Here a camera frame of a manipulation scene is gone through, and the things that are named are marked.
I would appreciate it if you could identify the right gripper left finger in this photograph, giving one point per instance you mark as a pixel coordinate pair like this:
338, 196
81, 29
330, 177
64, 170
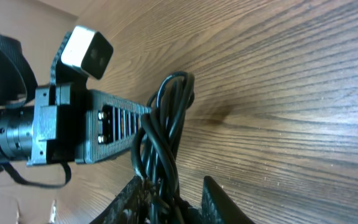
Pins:
126, 202

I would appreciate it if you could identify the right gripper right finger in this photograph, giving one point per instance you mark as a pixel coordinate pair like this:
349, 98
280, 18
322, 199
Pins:
218, 207

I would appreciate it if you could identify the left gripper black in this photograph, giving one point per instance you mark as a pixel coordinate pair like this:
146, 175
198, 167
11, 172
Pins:
88, 127

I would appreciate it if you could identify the black cable bundle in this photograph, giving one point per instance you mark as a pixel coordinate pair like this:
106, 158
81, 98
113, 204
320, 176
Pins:
156, 198

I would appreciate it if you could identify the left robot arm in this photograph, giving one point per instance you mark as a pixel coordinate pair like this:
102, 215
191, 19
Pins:
17, 97

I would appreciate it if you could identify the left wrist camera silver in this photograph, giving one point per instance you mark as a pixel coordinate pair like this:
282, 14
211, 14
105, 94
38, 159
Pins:
88, 52

